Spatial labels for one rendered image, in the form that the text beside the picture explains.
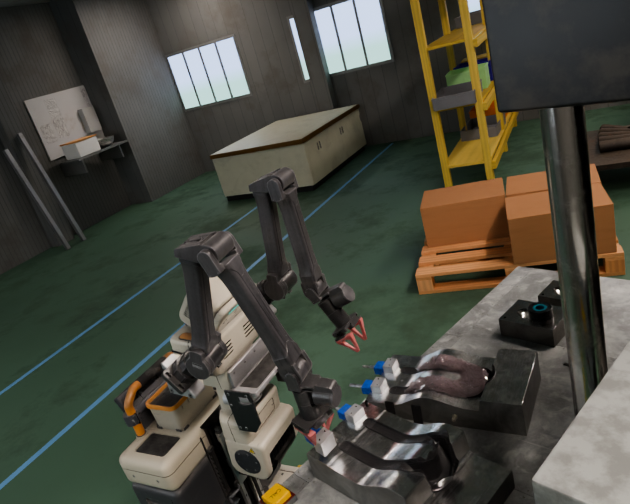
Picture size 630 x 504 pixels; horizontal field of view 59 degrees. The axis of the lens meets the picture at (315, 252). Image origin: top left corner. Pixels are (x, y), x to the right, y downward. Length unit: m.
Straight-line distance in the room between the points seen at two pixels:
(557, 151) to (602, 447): 0.40
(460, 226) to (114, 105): 7.12
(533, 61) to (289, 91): 9.25
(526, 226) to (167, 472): 2.80
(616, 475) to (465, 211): 3.81
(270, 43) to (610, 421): 9.52
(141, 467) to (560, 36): 1.82
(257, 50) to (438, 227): 6.40
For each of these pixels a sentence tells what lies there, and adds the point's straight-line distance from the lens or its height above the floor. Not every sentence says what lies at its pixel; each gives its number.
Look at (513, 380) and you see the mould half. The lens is 1.76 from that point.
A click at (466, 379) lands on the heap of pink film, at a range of 1.82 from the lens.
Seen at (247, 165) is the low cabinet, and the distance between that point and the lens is 8.10.
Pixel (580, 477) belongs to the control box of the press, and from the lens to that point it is 0.71.
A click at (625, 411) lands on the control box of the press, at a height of 1.47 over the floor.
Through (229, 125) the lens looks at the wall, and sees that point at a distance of 10.86.
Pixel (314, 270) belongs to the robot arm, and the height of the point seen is 1.29.
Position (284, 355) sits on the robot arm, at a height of 1.27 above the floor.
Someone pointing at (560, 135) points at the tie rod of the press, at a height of 1.76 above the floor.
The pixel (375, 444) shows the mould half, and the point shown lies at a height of 0.88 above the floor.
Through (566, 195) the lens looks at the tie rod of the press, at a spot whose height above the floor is 1.67.
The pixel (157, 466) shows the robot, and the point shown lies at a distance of 2.07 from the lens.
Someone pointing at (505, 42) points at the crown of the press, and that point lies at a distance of 0.83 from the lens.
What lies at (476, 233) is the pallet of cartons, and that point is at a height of 0.23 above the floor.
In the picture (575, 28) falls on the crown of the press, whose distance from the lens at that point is 0.79.
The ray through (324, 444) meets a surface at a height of 0.95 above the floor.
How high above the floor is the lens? 1.98
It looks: 21 degrees down
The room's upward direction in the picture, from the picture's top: 16 degrees counter-clockwise
